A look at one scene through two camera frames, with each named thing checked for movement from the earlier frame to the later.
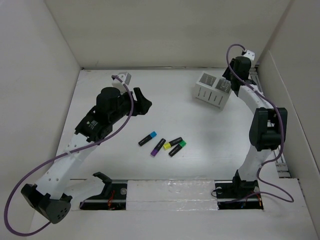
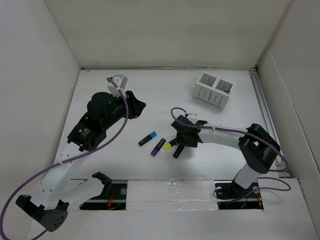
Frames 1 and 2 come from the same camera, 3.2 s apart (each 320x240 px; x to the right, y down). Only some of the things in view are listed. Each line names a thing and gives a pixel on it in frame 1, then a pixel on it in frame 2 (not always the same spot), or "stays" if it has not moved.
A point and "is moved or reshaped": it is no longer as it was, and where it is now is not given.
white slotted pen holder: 213,90 stays
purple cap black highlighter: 154,152 stays
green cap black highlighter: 180,145 is moved or reshaped
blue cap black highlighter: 151,135 stays
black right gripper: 227,73 → 180,140
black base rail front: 238,194 stays
